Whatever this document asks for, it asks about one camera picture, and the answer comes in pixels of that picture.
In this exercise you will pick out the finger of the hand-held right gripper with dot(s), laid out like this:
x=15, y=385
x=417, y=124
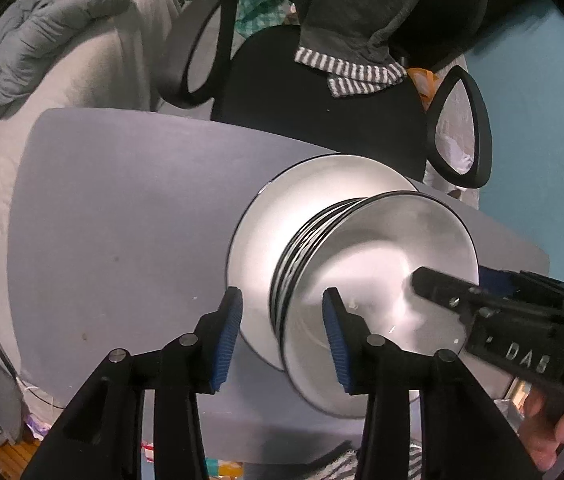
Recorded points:
x=442, y=290
x=497, y=280

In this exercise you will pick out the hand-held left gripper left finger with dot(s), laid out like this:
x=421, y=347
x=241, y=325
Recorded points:
x=224, y=340

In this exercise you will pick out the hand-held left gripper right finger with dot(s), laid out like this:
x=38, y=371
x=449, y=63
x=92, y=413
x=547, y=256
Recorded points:
x=336, y=340

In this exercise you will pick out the white plate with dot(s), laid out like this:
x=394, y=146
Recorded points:
x=262, y=260

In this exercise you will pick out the person's right hand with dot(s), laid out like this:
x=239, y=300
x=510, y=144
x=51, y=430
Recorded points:
x=542, y=425

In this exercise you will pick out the wooden board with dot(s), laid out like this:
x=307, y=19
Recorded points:
x=519, y=390

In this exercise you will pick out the person's striped trousers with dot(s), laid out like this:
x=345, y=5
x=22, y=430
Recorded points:
x=332, y=467

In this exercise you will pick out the white crumpled bag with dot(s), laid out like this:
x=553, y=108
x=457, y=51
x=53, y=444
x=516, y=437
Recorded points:
x=457, y=155

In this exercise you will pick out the orange bag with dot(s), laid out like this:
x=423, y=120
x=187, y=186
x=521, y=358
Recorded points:
x=422, y=85

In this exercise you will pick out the grey white striped cloth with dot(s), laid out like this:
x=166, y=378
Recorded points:
x=357, y=77

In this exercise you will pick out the black office chair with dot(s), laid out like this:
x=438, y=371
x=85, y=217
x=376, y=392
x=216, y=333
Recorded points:
x=272, y=85

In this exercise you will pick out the grey sheeted mattress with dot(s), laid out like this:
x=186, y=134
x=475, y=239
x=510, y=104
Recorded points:
x=87, y=80

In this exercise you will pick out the grey hoodie with striped cuff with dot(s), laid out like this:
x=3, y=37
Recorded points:
x=347, y=5

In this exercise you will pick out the grey duvet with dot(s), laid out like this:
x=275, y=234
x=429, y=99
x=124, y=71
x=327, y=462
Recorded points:
x=52, y=20

